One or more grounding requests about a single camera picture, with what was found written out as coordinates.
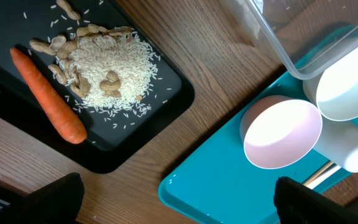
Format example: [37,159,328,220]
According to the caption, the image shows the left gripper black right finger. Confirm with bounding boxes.
[273,177,358,224]

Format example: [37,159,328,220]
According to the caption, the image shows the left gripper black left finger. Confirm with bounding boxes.
[0,172,85,223]

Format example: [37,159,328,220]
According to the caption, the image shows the pink bowl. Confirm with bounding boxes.
[239,95,323,169]

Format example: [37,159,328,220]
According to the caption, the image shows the white cup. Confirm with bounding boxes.
[313,118,358,173]

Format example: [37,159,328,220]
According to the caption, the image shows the wooden chopstick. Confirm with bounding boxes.
[303,161,334,184]

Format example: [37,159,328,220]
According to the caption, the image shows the white bowl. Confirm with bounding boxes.
[303,47,358,121]

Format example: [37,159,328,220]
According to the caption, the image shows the white plastic fork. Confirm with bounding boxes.
[303,164,341,189]

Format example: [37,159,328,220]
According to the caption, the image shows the orange carrot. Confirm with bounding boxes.
[10,47,87,144]

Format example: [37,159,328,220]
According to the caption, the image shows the black food tray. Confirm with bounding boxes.
[0,1,195,174]

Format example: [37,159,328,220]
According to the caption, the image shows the teal serving tray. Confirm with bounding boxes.
[158,73,358,223]

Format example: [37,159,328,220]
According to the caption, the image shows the rice and peanut shell scraps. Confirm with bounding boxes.
[22,0,173,130]

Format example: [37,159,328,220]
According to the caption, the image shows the clear plastic bin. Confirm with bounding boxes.
[221,0,358,80]

